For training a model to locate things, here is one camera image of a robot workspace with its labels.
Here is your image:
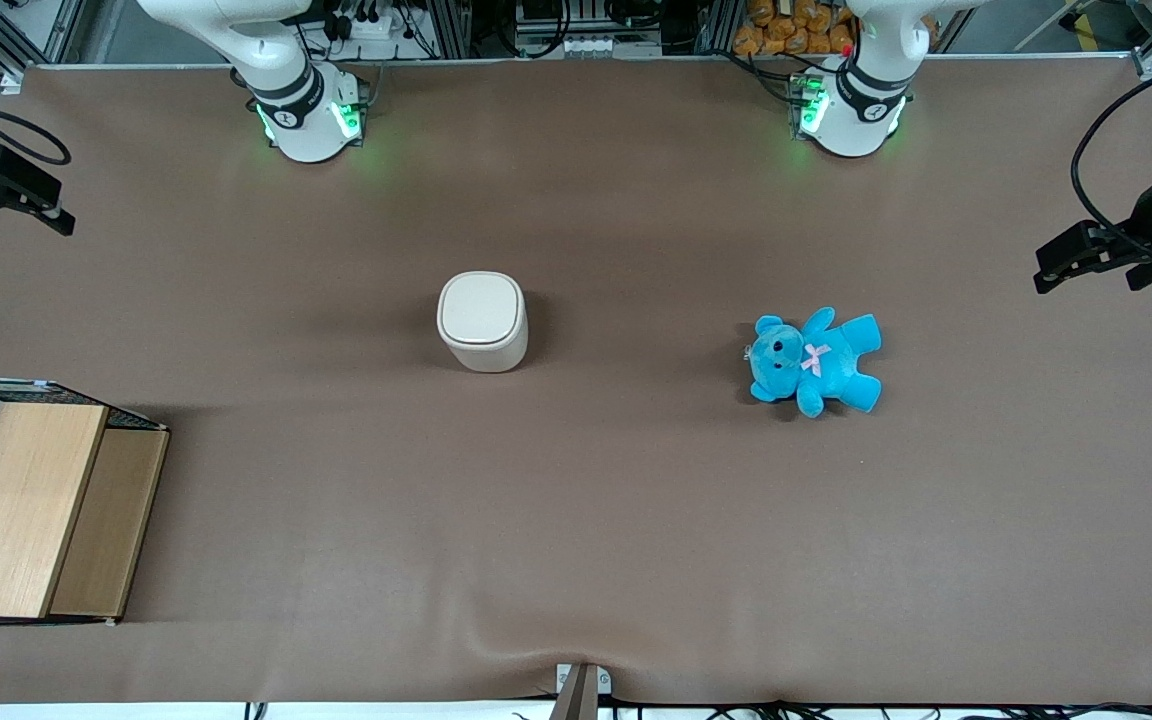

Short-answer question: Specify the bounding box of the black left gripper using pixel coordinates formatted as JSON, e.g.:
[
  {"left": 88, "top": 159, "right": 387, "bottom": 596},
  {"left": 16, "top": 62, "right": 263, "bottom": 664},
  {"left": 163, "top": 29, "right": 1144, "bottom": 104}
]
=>
[{"left": 1033, "top": 164, "right": 1152, "bottom": 295}]

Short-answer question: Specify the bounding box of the white trash can lid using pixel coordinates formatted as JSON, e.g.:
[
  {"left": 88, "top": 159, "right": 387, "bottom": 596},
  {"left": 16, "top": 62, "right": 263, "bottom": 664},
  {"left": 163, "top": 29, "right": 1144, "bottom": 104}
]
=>
[{"left": 438, "top": 271, "right": 524, "bottom": 347}]

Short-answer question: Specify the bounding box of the white trash can body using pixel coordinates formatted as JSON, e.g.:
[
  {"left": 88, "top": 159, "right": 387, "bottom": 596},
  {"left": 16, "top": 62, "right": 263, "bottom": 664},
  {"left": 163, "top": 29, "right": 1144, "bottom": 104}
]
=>
[{"left": 436, "top": 300, "right": 529, "bottom": 374}]

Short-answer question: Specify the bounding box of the blue teddy bear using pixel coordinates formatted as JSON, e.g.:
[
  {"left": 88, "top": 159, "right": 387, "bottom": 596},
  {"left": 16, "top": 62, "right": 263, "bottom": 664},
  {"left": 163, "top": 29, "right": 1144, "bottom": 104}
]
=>
[{"left": 744, "top": 307, "right": 883, "bottom": 419}]

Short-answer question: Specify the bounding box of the orange plush toys pile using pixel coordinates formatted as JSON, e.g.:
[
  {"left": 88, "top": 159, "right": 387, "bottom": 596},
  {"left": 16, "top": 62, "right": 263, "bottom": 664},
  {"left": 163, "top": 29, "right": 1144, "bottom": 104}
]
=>
[{"left": 732, "top": 0, "right": 859, "bottom": 57}]

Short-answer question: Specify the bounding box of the white power strip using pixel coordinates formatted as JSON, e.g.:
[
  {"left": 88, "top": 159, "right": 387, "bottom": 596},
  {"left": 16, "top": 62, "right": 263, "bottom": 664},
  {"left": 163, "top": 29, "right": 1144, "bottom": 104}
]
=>
[{"left": 334, "top": 8, "right": 409, "bottom": 43}]

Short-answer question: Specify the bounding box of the white electronics box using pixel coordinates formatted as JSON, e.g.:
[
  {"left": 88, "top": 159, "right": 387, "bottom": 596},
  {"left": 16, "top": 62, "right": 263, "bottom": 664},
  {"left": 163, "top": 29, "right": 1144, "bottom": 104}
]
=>
[{"left": 514, "top": 0, "right": 664, "bottom": 59}]

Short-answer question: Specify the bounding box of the brown table mat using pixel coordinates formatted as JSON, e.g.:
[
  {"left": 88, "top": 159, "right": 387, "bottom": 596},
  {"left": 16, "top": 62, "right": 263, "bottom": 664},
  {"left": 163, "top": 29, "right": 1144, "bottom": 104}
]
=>
[{"left": 0, "top": 55, "right": 1152, "bottom": 707}]

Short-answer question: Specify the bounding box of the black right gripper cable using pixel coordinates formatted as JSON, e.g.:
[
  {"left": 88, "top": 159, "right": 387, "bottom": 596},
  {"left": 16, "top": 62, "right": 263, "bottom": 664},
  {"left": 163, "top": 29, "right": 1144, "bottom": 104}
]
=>
[{"left": 0, "top": 78, "right": 73, "bottom": 167}]

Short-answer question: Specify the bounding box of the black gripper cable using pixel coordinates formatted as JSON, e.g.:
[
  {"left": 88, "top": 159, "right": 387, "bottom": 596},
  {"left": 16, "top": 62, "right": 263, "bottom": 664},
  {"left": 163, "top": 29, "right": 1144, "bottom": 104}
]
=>
[
  {"left": 0, "top": 78, "right": 73, "bottom": 167},
  {"left": 1070, "top": 55, "right": 1152, "bottom": 253}
]

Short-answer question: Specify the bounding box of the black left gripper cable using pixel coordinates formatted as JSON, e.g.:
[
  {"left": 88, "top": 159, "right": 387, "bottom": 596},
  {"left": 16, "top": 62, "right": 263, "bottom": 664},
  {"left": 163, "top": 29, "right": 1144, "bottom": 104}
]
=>
[{"left": 1070, "top": 55, "right": 1152, "bottom": 253}]

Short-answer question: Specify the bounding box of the wooden shelf with wire rack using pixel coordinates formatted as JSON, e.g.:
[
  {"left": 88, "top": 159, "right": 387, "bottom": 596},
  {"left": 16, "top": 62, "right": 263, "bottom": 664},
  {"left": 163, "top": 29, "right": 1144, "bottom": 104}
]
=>
[{"left": 0, "top": 377, "right": 171, "bottom": 628}]

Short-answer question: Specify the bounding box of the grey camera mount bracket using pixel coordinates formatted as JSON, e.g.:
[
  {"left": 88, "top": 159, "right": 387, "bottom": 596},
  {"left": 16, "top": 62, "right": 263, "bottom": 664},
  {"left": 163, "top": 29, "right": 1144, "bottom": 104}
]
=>
[{"left": 554, "top": 662, "right": 613, "bottom": 720}]

